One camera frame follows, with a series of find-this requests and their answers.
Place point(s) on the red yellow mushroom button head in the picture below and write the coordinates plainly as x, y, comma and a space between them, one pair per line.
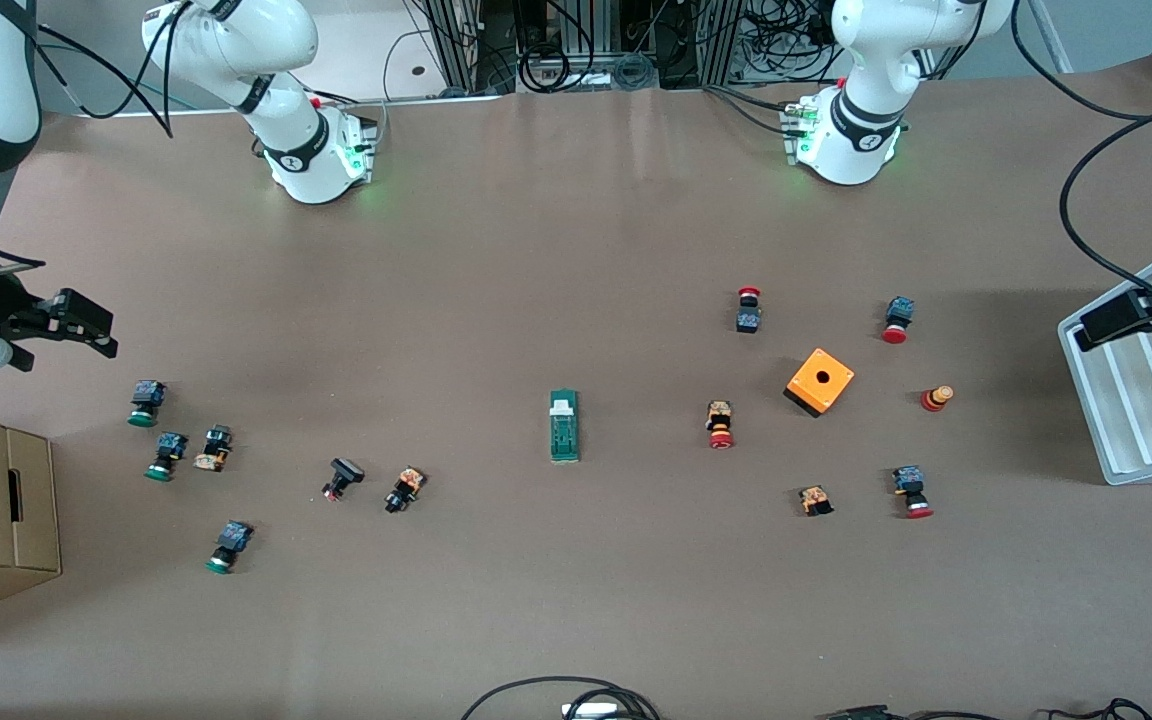
934, 400

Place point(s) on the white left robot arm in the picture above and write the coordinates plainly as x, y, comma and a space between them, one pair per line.
866, 60

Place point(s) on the red mushroom button blue block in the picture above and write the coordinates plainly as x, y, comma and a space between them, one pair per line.
899, 312
909, 485

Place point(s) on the red button black block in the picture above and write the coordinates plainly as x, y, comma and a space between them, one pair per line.
748, 320

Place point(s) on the red mushroom button orange block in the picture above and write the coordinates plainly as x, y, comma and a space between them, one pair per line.
720, 420

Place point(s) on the white board with hole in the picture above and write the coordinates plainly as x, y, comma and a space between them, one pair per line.
366, 50

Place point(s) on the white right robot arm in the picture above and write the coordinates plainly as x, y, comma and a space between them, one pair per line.
286, 110

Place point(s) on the black selector switch orange block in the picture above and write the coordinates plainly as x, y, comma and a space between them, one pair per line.
214, 448
406, 487

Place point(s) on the white plug adapter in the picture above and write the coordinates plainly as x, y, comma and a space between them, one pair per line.
591, 711

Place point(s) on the orange contact block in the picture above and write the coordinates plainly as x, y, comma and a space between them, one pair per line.
815, 500

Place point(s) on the black square button red terminals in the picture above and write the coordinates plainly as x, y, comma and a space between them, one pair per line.
344, 472

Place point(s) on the green push button blue block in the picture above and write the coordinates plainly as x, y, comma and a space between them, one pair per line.
148, 395
169, 448
233, 538

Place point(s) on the orange button enclosure box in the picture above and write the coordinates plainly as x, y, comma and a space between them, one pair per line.
806, 390

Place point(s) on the white ribbed plastic tray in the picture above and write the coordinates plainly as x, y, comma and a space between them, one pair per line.
1136, 420

